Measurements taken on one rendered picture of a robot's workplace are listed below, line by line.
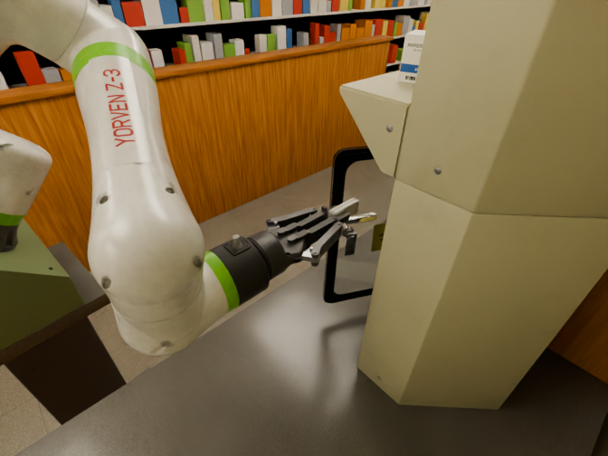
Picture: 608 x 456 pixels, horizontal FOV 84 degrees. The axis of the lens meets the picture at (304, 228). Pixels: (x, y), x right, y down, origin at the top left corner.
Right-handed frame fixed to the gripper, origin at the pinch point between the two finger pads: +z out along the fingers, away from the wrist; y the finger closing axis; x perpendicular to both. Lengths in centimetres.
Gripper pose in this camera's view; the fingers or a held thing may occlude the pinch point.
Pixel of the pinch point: (343, 212)
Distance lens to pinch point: 63.4
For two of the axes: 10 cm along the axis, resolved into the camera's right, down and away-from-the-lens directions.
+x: -0.2, 7.9, 6.1
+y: -6.8, -4.6, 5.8
